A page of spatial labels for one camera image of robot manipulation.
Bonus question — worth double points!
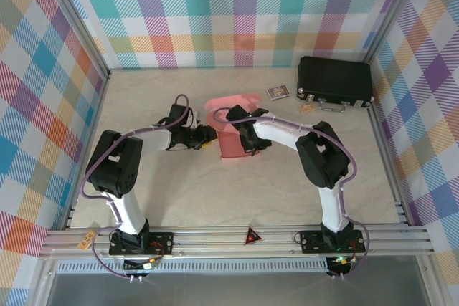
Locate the pink cloth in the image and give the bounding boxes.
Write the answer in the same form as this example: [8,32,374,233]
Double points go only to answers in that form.
[204,93,268,161]

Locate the small printed card box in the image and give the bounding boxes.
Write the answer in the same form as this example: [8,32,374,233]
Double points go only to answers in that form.
[265,85,290,101]

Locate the wide grooved aluminium beam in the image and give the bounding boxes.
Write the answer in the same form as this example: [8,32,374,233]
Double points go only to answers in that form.
[39,225,435,259]

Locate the red triangle sign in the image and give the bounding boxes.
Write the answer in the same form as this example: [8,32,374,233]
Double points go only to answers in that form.
[243,226,263,247]

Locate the black carrying case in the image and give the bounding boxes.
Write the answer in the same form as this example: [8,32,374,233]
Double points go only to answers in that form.
[295,56,376,113]

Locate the black controller board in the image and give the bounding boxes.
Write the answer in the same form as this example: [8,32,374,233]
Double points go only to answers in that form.
[326,255,356,274]
[123,258,158,273]

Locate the wooden tag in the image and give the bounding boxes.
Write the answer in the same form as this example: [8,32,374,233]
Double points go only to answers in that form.
[77,231,96,250]

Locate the grey metal panel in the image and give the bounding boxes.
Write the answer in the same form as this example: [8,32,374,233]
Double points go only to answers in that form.
[44,270,433,306]

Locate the slim aluminium floor rail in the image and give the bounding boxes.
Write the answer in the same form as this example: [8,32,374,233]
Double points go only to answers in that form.
[62,69,112,231]
[365,60,413,228]

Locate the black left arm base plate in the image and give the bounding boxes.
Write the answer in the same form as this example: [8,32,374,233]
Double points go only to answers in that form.
[108,231,175,257]

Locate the grey slotted cable duct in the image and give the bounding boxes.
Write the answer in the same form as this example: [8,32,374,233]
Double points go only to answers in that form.
[56,258,331,274]

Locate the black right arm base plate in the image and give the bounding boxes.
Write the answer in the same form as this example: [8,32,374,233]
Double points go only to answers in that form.
[299,229,366,254]

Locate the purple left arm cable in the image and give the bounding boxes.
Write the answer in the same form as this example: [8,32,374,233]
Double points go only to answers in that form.
[80,93,191,282]

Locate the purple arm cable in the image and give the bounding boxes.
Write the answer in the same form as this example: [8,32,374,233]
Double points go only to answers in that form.
[80,93,191,282]
[213,105,372,280]

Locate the aluminium frame post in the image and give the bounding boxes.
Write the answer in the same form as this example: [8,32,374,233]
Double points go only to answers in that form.
[37,0,112,81]
[360,0,430,67]

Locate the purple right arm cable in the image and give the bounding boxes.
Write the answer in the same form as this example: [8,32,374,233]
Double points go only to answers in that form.
[213,105,372,280]

